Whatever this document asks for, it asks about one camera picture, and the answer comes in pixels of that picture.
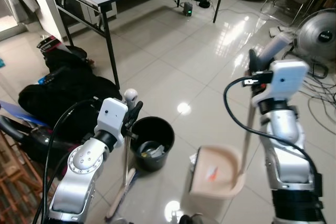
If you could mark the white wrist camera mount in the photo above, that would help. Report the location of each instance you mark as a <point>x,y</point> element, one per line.
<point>283,80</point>
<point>111,116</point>

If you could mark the orange scrap of litter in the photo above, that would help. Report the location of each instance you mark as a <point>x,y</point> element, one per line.
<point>212,172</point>

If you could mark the grey round floor fan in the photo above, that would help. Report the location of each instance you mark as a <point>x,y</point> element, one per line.
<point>317,35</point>

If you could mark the dark robot foot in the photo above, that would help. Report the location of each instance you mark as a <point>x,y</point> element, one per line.
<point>189,219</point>

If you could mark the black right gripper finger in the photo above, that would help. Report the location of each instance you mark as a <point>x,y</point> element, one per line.
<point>253,61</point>

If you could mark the black bag pile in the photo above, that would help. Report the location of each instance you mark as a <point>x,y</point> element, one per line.
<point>68,90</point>

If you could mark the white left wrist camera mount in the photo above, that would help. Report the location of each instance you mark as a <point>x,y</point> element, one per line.
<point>111,116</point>

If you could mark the blue flat sheet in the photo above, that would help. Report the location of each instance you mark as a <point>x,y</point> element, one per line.
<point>13,111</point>

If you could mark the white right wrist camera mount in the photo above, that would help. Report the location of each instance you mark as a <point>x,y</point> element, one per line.
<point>283,80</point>

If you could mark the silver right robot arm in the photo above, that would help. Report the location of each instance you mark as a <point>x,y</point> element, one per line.
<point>286,161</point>

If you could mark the red and black box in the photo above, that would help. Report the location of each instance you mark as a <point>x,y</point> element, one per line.
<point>50,43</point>

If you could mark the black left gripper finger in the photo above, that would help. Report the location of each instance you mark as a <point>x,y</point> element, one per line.
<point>138,112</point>

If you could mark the brown wooden chair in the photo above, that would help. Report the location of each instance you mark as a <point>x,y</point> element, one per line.
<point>16,182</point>

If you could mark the crumpled rubbish in bin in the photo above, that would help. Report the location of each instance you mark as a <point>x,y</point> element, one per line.
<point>152,149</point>

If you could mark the metal frame chair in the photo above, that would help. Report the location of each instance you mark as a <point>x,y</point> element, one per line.
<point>273,3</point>

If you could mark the black round waste bin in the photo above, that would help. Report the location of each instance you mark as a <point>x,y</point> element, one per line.
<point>157,129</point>

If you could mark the white cabinet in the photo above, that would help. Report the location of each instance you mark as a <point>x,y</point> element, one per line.
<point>44,9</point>

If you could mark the broom with grey knob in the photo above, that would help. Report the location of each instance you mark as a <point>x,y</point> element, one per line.
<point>126,161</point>

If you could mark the small box with green light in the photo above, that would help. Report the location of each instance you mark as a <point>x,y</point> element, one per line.
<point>187,10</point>

